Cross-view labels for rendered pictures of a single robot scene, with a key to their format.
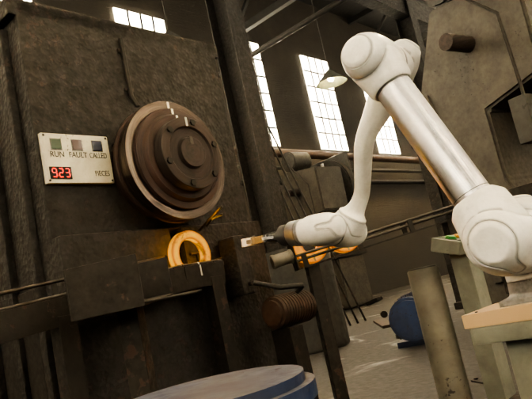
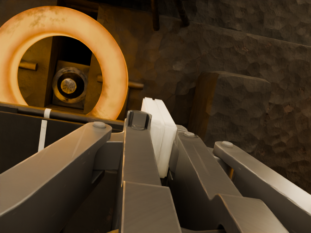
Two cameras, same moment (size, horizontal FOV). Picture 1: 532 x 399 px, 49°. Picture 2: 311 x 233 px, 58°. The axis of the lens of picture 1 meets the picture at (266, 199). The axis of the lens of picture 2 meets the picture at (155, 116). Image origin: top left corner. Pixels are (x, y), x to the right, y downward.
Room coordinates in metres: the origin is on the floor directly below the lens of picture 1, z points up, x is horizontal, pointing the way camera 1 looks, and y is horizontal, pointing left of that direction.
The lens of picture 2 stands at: (1.99, -0.02, 0.78)
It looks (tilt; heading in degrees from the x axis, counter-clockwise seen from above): 8 degrees down; 41
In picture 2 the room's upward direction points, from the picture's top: 11 degrees clockwise
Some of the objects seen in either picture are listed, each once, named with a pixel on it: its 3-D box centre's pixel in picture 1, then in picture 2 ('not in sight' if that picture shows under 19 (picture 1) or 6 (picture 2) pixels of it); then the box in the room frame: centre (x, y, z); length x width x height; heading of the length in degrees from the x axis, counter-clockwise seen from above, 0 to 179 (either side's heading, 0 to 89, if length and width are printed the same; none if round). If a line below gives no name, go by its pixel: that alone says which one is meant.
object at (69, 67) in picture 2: not in sight; (84, 81); (2.34, 0.50, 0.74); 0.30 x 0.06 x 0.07; 49
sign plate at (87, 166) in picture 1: (77, 159); not in sight; (1.99, 0.62, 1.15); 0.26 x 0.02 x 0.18; 139
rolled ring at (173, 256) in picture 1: (189, 254); (59, 79); (2.18, 0.33, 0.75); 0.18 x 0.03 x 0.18; 137
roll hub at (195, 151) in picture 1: (189, 153); not in sight; (2.11, 0.25, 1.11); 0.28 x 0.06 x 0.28; 139
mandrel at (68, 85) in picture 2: not in sight; (77, 83); (2.28, 0.44, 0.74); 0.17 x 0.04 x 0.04; 49
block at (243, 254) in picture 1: (236, 266); (214, 154); (2.36, 0.17, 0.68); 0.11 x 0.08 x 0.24; 49
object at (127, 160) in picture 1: (173, 161); not in sight; (2.18, 0.32, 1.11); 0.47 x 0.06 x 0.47; 139
